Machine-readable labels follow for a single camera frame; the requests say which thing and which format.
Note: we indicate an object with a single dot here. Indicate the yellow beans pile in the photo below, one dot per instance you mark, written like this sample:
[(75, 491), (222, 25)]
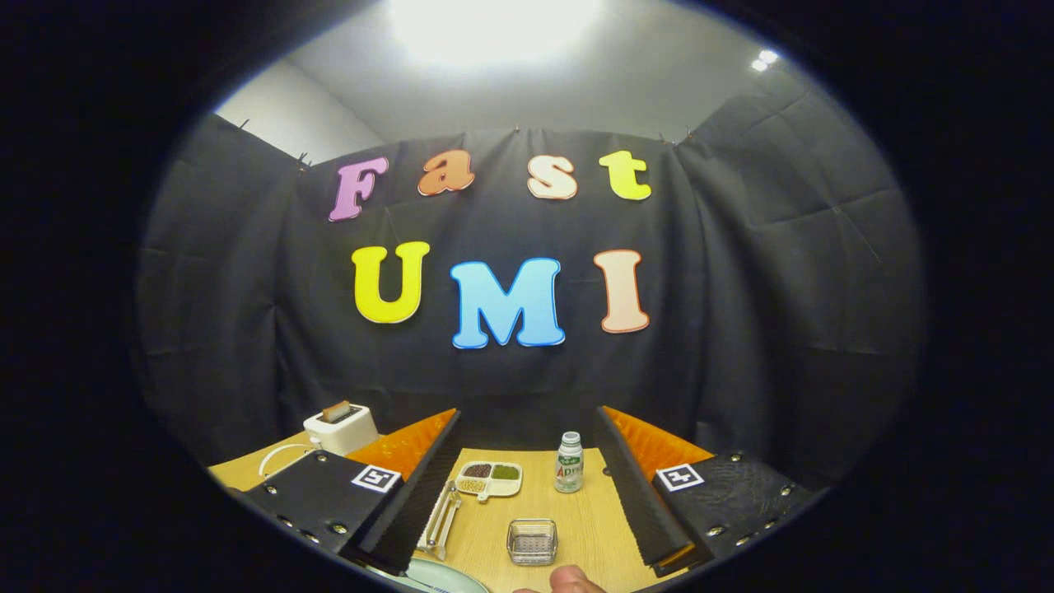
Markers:
[(471, 485)]

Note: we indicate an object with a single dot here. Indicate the pale green plate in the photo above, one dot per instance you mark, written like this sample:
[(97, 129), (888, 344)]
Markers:
[(445, 576)]

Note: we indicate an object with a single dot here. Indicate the white toaster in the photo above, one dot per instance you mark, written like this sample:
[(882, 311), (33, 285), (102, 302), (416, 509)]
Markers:
[(346, 432)]

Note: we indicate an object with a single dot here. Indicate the black backdrop cloth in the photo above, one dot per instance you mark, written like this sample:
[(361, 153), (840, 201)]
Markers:
[(741, 288)]

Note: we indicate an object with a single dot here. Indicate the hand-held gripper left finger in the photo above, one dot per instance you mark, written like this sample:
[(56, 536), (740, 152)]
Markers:
[(424, 486)]

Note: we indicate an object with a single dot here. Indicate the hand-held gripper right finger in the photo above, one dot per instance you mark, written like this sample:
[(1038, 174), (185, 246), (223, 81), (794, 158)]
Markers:
[(630, 494)]

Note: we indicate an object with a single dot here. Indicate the toast slice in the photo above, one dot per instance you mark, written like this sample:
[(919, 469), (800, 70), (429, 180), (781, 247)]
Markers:
[(336, 411)]

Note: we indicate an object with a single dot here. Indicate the dark brown beans pile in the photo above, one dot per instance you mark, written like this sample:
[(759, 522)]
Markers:
[(478, 470)]

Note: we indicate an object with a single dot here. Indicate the ceiling light panel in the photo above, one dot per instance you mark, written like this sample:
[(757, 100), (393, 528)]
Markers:
[(494, 29)]

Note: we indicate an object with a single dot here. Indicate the green beans pile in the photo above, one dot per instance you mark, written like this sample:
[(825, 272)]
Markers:
[(506, 473)]

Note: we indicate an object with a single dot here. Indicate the white ribbed drip tray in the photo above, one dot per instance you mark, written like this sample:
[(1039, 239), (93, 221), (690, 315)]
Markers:
[(428, 531)]

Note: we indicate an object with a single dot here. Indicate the white divided dish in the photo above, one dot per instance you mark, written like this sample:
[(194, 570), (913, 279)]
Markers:
[(504, 487)]

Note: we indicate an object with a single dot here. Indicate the small ceiling spot light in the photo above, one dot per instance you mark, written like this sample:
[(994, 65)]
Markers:
[(766, 58)]

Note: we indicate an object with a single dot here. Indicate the white green label bottle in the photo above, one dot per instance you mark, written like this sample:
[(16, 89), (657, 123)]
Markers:
[(568, 469)]

